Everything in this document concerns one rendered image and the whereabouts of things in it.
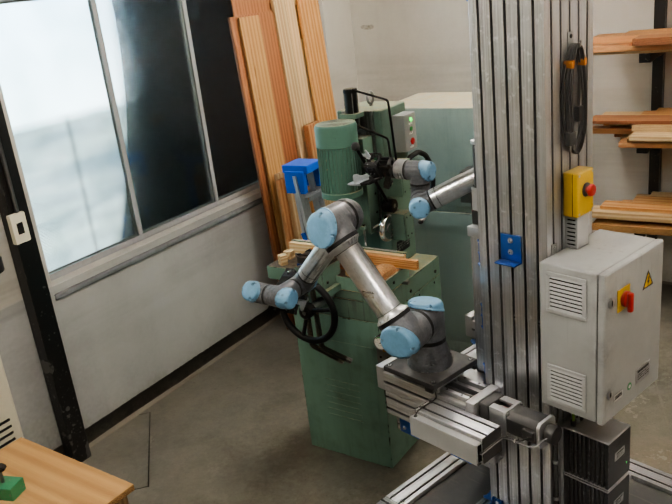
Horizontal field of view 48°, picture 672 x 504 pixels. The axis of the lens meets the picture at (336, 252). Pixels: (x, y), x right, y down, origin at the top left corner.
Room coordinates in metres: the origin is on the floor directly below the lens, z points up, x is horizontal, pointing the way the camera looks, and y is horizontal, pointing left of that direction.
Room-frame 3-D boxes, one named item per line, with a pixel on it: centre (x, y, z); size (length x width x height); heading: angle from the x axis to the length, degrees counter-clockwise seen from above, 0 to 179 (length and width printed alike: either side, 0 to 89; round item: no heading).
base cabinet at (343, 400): (3.18, -0.12, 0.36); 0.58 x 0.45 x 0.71; 144
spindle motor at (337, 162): (3.08, -0.06, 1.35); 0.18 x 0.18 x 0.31
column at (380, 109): (3.32, -0.22, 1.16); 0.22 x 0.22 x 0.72; 54
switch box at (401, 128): (3.26, -0.36, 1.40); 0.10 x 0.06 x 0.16; 144
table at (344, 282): (3.02, 0.04, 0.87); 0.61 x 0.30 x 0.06; 54
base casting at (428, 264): (3.18, -0.13, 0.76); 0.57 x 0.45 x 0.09; 144
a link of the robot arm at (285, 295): (2.46, 0.20, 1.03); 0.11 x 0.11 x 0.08; 53
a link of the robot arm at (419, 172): (2.76, -0.35, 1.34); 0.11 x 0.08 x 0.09; 54
